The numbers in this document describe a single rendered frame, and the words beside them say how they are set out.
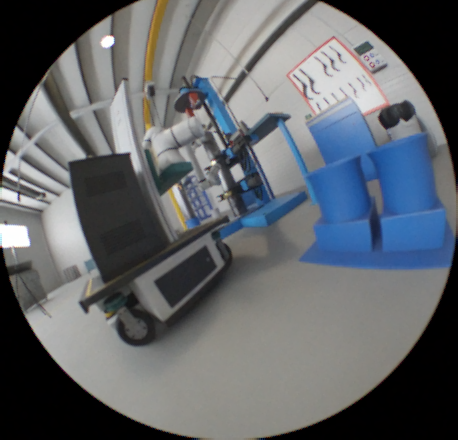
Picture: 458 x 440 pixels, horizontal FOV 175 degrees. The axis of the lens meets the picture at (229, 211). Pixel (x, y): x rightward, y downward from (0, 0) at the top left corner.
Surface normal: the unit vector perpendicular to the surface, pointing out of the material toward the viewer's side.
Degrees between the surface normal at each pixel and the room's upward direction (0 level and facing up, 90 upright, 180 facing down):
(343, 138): 90
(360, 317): 0
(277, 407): 0
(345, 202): 90
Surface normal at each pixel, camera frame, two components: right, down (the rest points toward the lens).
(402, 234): -0.81, 0.40
